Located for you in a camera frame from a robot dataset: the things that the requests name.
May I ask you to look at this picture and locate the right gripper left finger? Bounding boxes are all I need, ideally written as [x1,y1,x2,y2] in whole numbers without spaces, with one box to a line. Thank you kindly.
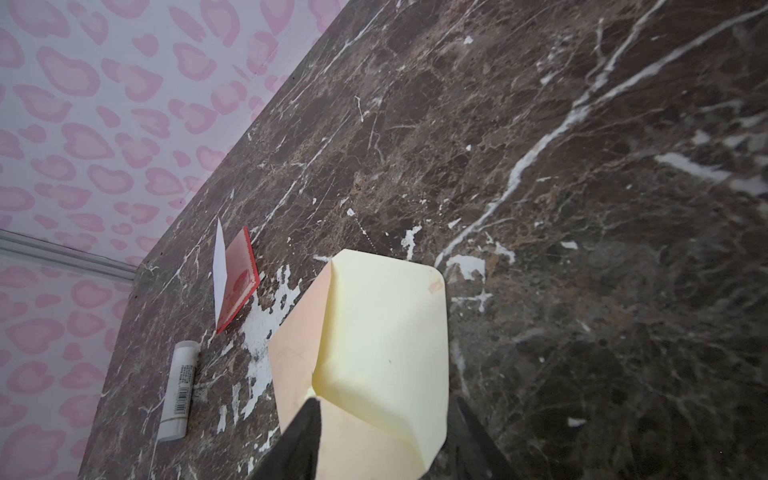
[248,398,322,480]

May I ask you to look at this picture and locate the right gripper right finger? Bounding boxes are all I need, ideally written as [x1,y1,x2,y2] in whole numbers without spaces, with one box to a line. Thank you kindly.
[447,398,519,480]

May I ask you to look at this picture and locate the peach paper envelope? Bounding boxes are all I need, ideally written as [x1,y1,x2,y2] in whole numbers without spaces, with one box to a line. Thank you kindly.
[268,249,449,479]

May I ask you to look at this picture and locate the pink red-bordered letter card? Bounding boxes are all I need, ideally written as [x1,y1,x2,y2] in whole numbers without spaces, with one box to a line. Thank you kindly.
[212,220,260,334]

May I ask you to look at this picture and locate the white glue stick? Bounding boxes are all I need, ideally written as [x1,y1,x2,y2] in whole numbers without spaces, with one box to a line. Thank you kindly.
[157,340,200,442]

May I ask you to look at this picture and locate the left diagonal aluminium strut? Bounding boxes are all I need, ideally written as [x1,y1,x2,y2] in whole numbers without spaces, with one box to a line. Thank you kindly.
[1,230,137,284]

